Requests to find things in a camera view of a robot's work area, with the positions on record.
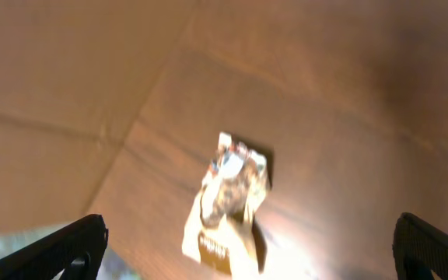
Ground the beige snack bag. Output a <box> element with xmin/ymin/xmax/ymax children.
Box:
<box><xmin>181</xmin><ymin>132</ymin><xmax>271</xmax><ymax>279</ymax></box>

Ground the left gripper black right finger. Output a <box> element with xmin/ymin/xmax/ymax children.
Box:
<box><xmin>392</xmin><ymin>212</ymin><xmax>448</xmax><ymax>280</ymax></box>

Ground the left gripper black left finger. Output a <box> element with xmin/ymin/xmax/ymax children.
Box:
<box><xmin>0</xmin><ymin>214</ymin><xmax>109</xmax><ymax>280</ymax></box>

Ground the mint green wipes packet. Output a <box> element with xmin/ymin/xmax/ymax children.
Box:
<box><xmin>0</xmin><ymin>223</ymin><xmax>142</xmax><ymax>280</ymax></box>

